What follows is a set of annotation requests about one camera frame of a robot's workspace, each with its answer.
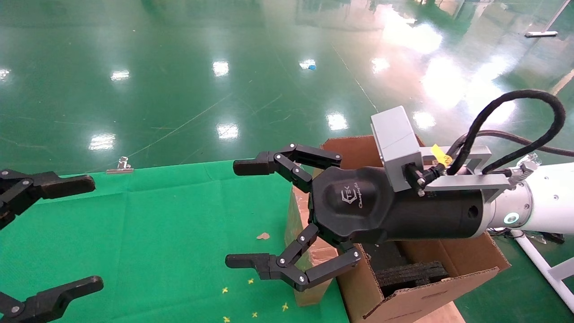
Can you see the white tube frame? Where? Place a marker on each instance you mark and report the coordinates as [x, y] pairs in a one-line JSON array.
[[538, 260]]

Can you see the silver metal binder clip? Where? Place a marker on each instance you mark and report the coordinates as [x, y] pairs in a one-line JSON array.
[[121, 167]]

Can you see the black foam end block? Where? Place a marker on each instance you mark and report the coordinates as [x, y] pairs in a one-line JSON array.
[[412, 273]]

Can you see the green table cloth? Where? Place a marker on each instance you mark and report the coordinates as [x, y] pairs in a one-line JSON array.
[[157, 233]]

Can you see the small brown cardboard scrap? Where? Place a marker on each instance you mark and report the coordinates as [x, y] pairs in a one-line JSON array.
[[263, 236]]

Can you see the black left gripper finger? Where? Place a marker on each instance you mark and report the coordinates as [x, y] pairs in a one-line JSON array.
[[49, 299], [58, 185]]

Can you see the small brown cardboard box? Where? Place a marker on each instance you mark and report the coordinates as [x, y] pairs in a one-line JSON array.
[[293, 217]]

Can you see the grey metal camera bracket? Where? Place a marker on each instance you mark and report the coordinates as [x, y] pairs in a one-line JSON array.
[[462, 181]]

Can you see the large open cardboard carton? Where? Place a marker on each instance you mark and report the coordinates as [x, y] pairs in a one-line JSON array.
[[417, 305]]

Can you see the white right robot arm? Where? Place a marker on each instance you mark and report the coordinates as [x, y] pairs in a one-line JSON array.
[[547, 197]]

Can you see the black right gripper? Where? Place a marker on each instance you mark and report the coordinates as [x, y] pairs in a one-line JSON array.
[[358, 202]]

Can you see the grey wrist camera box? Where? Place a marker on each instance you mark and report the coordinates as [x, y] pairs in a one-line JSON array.
[[394, 139]]

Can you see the white floor stand base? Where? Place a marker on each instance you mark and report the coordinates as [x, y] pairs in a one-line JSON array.
[[541, 33]]

